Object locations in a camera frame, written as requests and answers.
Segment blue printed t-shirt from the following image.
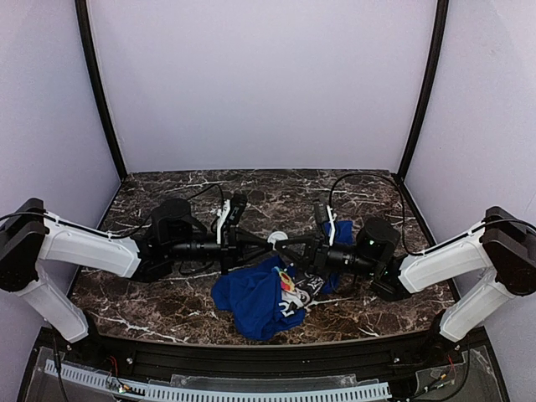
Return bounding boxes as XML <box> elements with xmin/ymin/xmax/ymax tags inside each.
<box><xmin>209</xmin><ymin>219</ymin><xmax>357</xmax><ymax>341</ymax></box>

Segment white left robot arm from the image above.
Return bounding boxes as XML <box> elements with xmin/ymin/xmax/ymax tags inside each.
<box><xmin>1</xmin><ymin>194</ymin><xmax>273</xmax><ymax>343</ymax></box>

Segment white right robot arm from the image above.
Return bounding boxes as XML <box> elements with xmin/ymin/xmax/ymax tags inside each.
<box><xmin>269</xmin><ymin>204</ymin><xmax>535</xmax><ymax>344</ymax></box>

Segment rainbow flower plush brooch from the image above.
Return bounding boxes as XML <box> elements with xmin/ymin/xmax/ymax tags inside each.
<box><xmin>278</xmin><ymin>271</ymin><xmax>295</xmax><ymax>292</ymax></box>

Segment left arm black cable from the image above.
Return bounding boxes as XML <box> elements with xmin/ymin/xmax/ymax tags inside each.
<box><xmin>0</xmin><ymin>183</ymin><xmax>227</xmax><ymax>240</ymax></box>

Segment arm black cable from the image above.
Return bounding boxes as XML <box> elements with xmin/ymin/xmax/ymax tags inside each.
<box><xmin>0</xmin><ymin>183</ymin><xmax>227</xmax><ymax>240</ymax></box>
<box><xmin>329</xmin><ymin>172</ymin><xmax>491</xmax><ymax>256</ymax></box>

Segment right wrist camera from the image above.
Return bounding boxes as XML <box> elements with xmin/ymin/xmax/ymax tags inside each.
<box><xmin>312</xmin><ymin>201</ymin><xmax>401</xmax><ymax>260</ymax></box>

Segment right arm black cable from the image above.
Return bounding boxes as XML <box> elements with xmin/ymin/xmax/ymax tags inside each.
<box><xmin>329</xmin><ymin>172</ymin><xmax>491</xmax><ymax>256</ymax></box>

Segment black front aluminium rail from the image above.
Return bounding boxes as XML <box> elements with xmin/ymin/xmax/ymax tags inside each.
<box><xmin>102</xmin><ymin>332</ymin><xmax>425</xmax><ymax>379</ymax></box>

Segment white slotted cable duct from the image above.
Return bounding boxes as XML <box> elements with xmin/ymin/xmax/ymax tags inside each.
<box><xmin>59</xmin><ymin>364</ymin><xmax>392</xmax><ymax>402</ymax></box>

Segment right black frame post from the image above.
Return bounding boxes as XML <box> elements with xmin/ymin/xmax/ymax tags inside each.
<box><xmin>397</xmin><ymin>0</ymin><xmax>450</xmax><ymax>183</ymax></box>

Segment black frame post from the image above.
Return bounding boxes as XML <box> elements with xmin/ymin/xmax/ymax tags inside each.
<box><xmin>397</xmin><ymin>0</ymin><xmax>450</xmax><ymax>183</ymax></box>
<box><xmin>74</xmin><ymin>0</ymin><xmax>127</xmax><ymax>182</ymax></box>

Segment left black frame post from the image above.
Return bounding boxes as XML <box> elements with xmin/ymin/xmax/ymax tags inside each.
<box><xmin>74</xmin><ymin>0</ymin><xmax>127</xmax><ymax>182</ymax></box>

